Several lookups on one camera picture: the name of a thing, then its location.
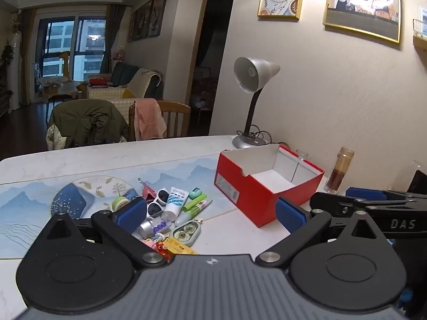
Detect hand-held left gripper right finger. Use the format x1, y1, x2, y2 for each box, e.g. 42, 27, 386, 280
255, 196, 388, 269

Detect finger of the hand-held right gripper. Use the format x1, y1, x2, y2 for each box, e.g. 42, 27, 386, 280
345, 187, 427, 203
310, 191, 371, 221

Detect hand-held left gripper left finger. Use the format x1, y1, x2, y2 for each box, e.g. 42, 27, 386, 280
43, 196, 169, 269

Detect green-lidded toothpick jar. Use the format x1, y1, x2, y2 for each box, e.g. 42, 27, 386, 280
112, 196, 131, 211

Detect silver-capped clear jar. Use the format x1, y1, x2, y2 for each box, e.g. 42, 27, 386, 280
137, 211, 172, 237

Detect pink cartoon toy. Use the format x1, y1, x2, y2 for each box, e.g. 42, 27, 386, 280
142, 233, 171, 258

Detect white sunglasses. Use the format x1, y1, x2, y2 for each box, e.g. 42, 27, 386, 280
147, 188, 171, 219

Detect red cardboard box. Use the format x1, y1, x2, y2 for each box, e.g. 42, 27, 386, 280
213, 143, 325, 229

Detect small yellow box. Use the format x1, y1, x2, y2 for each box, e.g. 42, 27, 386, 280
163, 237, 199, 257

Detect correction tape dispenser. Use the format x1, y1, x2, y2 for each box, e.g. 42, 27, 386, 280
172, 222, 202, 243

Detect green highlighter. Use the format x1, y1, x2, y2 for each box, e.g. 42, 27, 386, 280
182, 193, 207, 212

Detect amber glass bottle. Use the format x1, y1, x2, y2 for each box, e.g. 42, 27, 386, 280
323, 146, 355, 194

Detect white cream tube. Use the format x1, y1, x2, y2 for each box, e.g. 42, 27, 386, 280
163, 187, 189, 221

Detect pink cloth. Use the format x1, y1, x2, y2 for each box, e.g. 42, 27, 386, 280
135, 98, 167, 141

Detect olive green jacket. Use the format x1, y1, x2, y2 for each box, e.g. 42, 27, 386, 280
50, 99, 129, 149

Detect wooden chair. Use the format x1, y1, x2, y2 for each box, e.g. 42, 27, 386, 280
128, 100, 191, 141

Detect beige sofa blanket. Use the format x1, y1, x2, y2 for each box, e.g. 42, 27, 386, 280
122, 68, 161, 99

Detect cluttered side table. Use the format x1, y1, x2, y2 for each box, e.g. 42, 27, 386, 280
37, 75, 87, 101

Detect silver desk lamp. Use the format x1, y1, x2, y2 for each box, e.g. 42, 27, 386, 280
232, 57, 281, 149

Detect grey curtain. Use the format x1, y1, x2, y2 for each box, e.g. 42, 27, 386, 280
100, 5, 125, 74

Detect large window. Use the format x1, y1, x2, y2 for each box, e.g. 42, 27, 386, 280
35, 13, 107, 81

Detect black lamp cable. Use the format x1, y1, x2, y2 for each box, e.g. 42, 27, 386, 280
250, 125, 277, 145

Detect wooden wall shelf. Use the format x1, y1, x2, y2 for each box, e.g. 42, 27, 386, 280
413, 7, 427, 50

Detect dark framed wall picture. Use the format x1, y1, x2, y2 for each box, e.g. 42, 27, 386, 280
148, 0, 169, 37
128, 10, 138, 43
135, 0, 154, 41

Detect cartoon wall poster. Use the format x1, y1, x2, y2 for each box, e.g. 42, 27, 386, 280
323, 0, 401, 44

